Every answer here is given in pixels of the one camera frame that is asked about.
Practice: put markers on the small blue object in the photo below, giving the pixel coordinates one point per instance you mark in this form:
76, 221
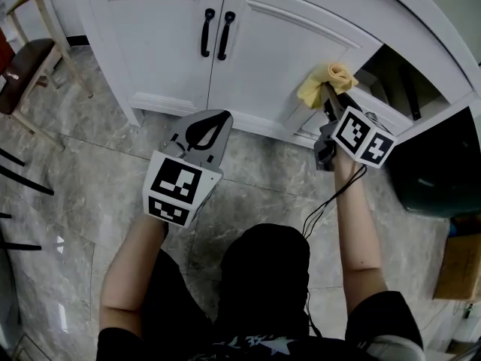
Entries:
454, 228

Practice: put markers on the dark green bin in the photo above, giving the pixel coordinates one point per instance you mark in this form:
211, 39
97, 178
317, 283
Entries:
436, 171

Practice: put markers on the yellow cloth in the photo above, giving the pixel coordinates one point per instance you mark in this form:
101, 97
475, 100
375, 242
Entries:
319, 83

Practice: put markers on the white sink cabinet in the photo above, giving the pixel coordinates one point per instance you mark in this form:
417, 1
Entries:
158, 51

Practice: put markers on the wooden chair with brown seat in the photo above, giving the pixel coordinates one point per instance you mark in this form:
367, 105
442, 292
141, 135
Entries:
26, 66

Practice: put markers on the person's left forearm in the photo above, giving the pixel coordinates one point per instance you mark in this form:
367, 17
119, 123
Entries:
127, 269

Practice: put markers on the person's right forearm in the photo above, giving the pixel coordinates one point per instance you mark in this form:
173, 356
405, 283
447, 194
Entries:
359, 231

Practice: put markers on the person's black t-shirt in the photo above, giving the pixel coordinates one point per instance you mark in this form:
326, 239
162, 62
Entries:
161, 314

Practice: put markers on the black metal chair legs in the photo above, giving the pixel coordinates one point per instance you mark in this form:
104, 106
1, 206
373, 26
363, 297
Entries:
28, 184

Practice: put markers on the white box inside cabinet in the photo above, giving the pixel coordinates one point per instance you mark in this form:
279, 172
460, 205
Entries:
374, 87

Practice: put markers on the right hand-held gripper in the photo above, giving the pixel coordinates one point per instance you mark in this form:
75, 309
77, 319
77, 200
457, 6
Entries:
366, 137

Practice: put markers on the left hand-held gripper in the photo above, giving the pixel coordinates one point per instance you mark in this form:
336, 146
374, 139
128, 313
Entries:
172, 183

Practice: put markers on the brown cardboard box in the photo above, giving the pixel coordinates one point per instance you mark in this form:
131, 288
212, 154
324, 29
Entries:
460, 269

